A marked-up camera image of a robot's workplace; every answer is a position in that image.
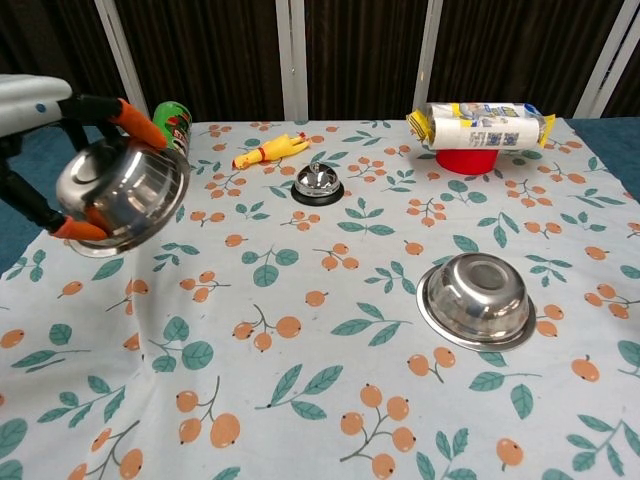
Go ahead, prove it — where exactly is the green chips can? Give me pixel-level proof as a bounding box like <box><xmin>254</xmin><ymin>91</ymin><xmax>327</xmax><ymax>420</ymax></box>
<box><xmin>152</xmin><ymin>101</ymin><xmax>194</xmax><ymax>159</ymax></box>

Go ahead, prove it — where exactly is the white frame post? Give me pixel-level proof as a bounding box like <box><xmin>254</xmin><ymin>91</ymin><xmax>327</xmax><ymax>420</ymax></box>
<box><xmin>572</xmin><ymin>0</ymin><xmax>640</xmax><ymax>119</ymax></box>
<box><xmin>275</xmin><ymin>0</ymin><xmax>309</xmax><ymax>121</ymax></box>
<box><xmin>413</xmin><ymin>0</ymin><xmax>446</xmax><ymax>114</ymax></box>
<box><xmin>94</xmin><ymin>0</ymin><xmax>151</xmax><ymax>119</ymax></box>

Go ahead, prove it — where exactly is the chrome call bell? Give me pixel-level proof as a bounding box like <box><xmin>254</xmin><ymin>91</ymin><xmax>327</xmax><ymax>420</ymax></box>
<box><xmin>290</xmin><ymin>162</ymin><xmax>345</xmax><ymax>206</ymax></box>

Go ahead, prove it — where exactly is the red plastic cup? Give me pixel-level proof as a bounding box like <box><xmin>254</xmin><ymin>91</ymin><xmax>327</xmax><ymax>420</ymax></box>
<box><xmin>434</xmin><ymin>146</ymin><xmax>499</xmax><ymax>176</ymax></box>

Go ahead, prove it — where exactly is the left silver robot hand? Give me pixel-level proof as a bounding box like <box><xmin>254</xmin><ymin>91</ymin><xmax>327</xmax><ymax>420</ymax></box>
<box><xmin>0</xmin><ymin>74</ymin><xmax>169</xmax><ymax>241</ymax></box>

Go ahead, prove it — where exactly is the stainless steel metal bowl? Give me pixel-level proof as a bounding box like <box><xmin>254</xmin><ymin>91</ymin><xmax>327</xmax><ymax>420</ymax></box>
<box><xmin>416</xmin><ymin>252</ymin><xmax>538</xmax><ymax>353</ymax></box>
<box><xmin>53</xmin><ymin>138</ymin><xmax>193</xmax><ymax>259</ymax></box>

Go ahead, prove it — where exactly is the blue table cover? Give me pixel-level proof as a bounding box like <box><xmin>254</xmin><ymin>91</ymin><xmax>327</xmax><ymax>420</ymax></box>
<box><xmin>0</xmin><ymin>117</ymin><xmax>640</xmax><ymax>279</ymax></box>

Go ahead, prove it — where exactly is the yellow rubber chicken toy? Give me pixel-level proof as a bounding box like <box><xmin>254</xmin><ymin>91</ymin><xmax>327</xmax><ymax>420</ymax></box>
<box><xmin>231</xmin><ymin>131</ymin><xmax>312</xmax><ymax>170</ymax></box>

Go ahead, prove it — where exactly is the white yellow snack bag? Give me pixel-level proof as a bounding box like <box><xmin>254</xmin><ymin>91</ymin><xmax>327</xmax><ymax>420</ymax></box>
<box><xmin>405</xmin><ymin>101</ymin><xmax>557</xmax><ymax>151</ymax></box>

